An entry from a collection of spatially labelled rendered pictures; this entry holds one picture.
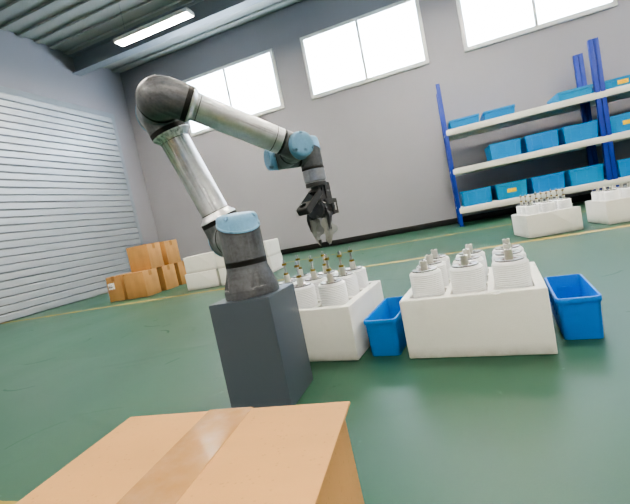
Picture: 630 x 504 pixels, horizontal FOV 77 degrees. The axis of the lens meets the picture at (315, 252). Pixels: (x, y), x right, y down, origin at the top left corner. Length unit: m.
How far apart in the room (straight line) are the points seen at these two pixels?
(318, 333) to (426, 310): 0.37
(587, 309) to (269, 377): 0.88
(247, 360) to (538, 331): 0.77
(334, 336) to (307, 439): 1.00
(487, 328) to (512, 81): 5.79
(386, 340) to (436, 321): 0.18
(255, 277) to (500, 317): 0.67
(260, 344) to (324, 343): 0.34
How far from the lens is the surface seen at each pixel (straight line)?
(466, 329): 1.22
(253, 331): 1.06
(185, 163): 1.22
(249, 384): 1.12
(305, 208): 1.26
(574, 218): 3.64
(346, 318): 1.29
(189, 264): 4.46
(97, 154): 7.79
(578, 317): 1.32
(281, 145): 1.17
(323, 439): 0.33
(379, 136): 6.67
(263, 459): 0.33
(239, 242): 1.06
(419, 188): 6.54
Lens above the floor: 0.46
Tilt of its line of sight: 4 degrees down
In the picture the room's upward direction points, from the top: 11 degrees counter-clockwise
